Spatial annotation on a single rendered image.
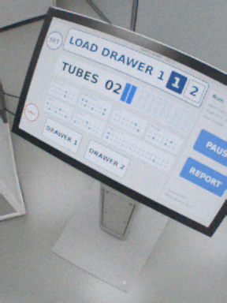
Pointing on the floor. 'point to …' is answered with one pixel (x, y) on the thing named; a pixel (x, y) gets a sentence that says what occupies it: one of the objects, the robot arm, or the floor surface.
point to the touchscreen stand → (110, 236)
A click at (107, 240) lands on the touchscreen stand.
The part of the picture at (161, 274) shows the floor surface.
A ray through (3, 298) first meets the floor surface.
